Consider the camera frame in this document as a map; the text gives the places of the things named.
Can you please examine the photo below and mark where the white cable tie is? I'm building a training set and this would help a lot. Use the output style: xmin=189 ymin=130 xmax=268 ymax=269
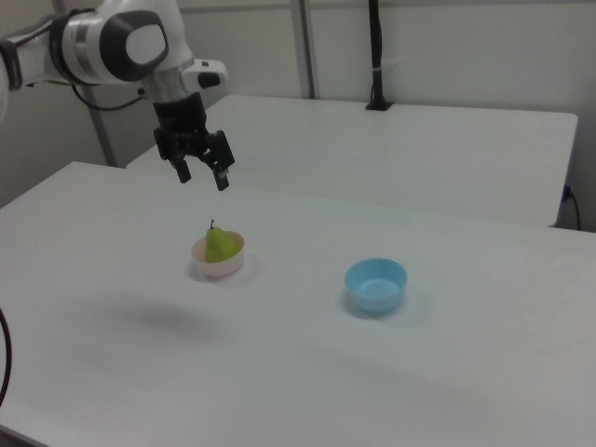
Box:
xmin=372 ymin=56 xmax=407 ymax=75

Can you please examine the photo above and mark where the green pear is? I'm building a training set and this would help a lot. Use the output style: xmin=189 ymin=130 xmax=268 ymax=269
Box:
xmin=203 ymin=219 xmax=242 ymax=264

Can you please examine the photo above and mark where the black wall cable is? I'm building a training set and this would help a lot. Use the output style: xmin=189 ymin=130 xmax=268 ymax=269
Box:
xmin=565 ymin=185 xmax=583 ymax=230

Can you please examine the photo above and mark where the blue plastic bowl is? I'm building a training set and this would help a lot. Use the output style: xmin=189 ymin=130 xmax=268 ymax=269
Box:
xmin=344 ymin=257 xmax=409 ymax=314

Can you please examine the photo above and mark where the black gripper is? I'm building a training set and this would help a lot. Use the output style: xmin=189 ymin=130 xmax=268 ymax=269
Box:
xmin=152 ymin=91 xmax=237 ymax=192

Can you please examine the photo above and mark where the pink plastic bowl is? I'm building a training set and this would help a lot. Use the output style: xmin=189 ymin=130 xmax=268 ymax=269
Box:
xmin=191 ymin=231 xmax=247 ymax=281

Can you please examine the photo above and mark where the thick black cable loop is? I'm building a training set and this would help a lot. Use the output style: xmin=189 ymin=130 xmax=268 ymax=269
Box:
xmin=0 ymin=305 xmax=12 ymax=407

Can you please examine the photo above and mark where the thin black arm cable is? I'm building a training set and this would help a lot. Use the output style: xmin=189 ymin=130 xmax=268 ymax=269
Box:
xmin=69 ymin=81 xmax=148 ymax=112

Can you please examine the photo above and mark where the gray partition frame post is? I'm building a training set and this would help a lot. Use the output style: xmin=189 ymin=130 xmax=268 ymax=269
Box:
xmin=289 ymin=0 xmax=318 ymax=100
xmin=81 ymin=83 xmax=118 ymax=168

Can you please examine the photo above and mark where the black pole with clamp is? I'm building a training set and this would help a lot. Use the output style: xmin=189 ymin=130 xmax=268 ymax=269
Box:
xmin=365 ymin=0 xmax=395 ymax=112

